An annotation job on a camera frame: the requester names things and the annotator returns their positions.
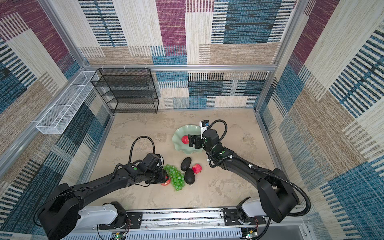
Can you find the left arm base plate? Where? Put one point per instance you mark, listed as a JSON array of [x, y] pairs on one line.
[[126, 220]]

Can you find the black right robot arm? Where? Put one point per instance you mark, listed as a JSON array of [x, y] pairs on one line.
[[277, 194]]

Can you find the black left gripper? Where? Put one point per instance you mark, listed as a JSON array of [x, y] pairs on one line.
[[162, 176]]

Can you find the black wire shelf rack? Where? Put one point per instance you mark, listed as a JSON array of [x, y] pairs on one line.
[[129, 90]]

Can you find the aluminium front rail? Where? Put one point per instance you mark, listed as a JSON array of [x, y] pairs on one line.
[[198, 224]]

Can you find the green grape bunch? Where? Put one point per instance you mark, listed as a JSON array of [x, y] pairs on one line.
[[177, 177]]

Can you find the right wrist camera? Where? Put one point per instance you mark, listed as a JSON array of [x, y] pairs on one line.
[[204, 125]]

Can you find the light green wavy fruit bowl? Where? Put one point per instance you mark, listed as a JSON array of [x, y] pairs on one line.
[[190, 130]]

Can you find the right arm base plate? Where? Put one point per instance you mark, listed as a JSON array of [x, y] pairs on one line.
[[243, 216]]

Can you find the red apple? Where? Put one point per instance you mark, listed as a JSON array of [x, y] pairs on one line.
[[185, 140], [167, 182], [197, 168]]

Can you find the dark avocado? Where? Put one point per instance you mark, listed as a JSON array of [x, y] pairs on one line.
[[186, 163], [189, 176]]

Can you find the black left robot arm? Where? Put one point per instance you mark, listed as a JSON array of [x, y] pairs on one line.
[[59, 215]]

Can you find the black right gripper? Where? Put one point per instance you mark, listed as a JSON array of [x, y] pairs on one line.
[[198, 139]]

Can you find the white mesh wall basket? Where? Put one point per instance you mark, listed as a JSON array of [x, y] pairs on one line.
[[62, 112]]

